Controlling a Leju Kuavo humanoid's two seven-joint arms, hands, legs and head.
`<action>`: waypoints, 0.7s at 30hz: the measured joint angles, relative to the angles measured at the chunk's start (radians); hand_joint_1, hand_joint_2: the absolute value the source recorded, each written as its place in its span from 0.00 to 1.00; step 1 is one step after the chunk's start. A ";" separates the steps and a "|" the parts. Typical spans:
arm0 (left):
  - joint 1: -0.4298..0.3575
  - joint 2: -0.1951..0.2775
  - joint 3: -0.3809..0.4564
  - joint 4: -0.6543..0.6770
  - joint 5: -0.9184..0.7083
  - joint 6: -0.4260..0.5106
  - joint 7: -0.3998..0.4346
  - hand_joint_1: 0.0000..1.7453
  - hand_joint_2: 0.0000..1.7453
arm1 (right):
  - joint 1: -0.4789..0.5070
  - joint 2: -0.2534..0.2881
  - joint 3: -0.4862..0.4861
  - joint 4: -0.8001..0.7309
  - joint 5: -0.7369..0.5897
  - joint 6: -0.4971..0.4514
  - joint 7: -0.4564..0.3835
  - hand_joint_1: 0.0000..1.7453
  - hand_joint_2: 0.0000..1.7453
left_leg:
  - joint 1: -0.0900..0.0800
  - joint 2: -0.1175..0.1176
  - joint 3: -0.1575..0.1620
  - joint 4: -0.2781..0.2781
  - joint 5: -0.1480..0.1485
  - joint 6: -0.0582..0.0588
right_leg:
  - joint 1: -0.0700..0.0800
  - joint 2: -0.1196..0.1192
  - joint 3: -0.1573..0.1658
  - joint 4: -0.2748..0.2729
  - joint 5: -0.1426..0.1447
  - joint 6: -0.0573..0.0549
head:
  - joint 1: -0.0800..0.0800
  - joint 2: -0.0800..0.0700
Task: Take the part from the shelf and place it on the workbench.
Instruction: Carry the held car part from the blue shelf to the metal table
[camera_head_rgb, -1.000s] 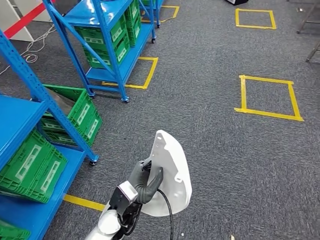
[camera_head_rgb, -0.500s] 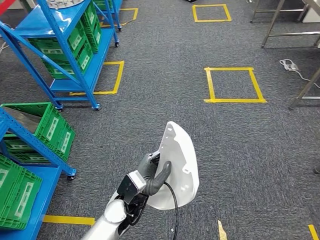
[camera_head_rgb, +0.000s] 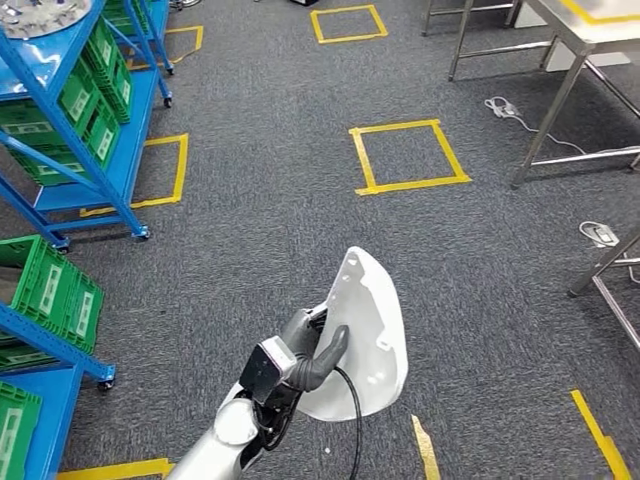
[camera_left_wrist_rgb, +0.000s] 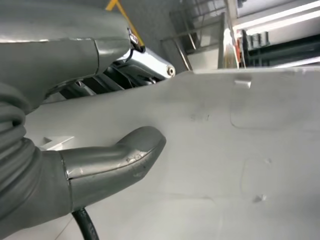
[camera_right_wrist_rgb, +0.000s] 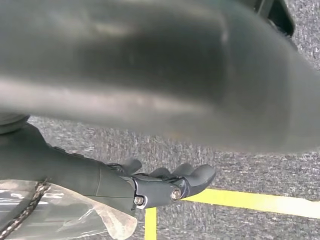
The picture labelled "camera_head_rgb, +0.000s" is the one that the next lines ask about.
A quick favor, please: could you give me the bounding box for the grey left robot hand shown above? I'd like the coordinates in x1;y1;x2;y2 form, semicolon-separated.
279;307;351;394

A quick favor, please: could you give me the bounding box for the white plastic shell part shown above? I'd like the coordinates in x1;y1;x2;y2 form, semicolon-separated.
294;245;410;424

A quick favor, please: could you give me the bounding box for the steel workbench table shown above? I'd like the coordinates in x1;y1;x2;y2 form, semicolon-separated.
421;0;640;191
567;223;640;354

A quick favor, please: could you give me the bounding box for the yellow floor tape square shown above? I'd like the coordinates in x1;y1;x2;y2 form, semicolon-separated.
56;457;174;480

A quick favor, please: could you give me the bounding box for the silver tray of metal parts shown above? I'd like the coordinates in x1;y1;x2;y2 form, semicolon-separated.
0;0;94;40

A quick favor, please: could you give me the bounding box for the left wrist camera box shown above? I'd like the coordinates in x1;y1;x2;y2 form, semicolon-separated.
238;335;298;407

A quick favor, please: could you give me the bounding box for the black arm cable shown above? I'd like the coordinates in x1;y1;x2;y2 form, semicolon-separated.
332;365;364;480

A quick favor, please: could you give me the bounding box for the white cable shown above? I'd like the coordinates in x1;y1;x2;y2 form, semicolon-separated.
515;113;590;156
625;246;640;287

